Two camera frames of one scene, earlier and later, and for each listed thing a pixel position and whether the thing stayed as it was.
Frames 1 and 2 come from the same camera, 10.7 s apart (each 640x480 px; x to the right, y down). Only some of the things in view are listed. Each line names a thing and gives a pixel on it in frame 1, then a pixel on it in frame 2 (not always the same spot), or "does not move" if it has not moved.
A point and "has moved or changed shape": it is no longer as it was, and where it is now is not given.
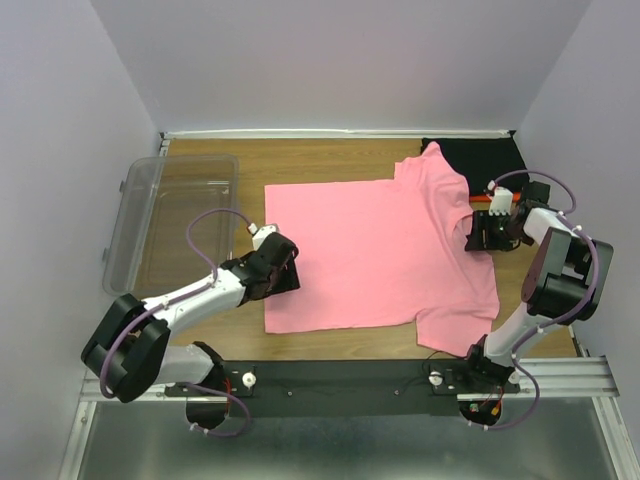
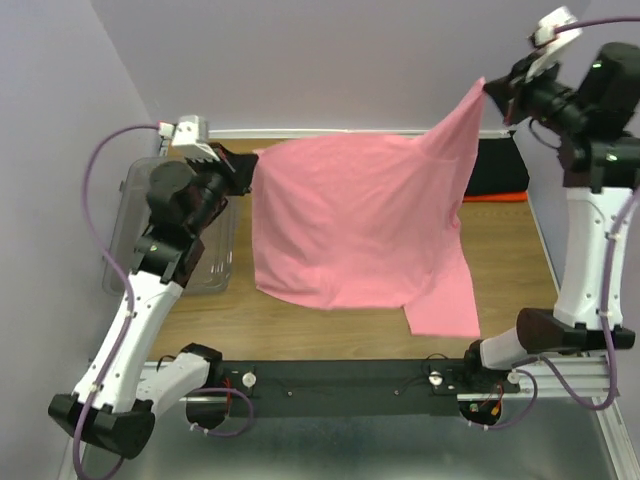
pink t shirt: x=385 y=252 has moved or changed shape
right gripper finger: x=475 y=238 → x=508 y=106
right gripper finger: x=481 y=223 → x=504 y=87
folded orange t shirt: x=487 y=198 does not move
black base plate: x=340 y=388 does not move
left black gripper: x=290 y=280 → x=237 y=167
